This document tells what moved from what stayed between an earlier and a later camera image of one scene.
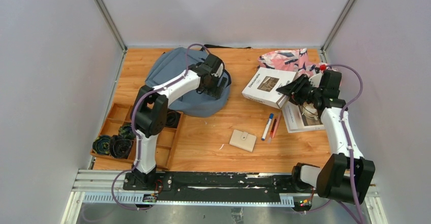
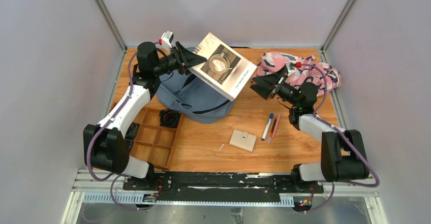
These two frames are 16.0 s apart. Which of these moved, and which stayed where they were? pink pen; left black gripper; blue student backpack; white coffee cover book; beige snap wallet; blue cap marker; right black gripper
Moved: blue student backpack; right black gripper; left black gripper; white coffee cover book
Stayed: blue cap marker; pink pen; beige snap wallet
